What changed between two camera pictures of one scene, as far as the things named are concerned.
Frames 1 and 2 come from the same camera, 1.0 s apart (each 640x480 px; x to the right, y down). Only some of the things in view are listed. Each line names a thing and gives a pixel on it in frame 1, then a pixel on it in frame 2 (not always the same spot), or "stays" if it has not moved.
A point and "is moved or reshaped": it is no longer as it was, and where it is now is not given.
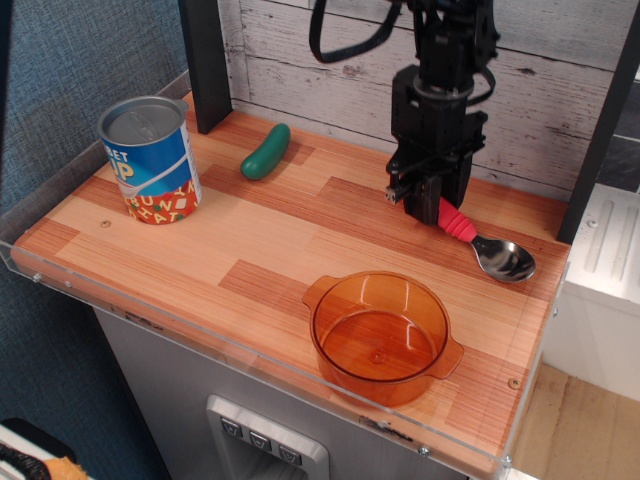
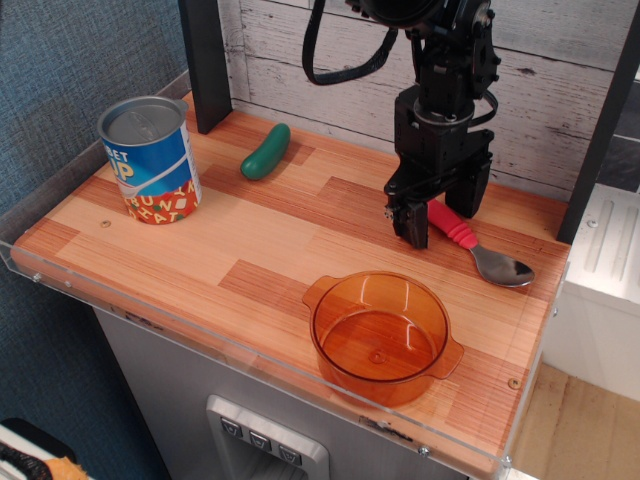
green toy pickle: (259, 164) stays
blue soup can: (151, 150) stays
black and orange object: (28, 453) stays
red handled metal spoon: (504, 261) is moved or reshaped
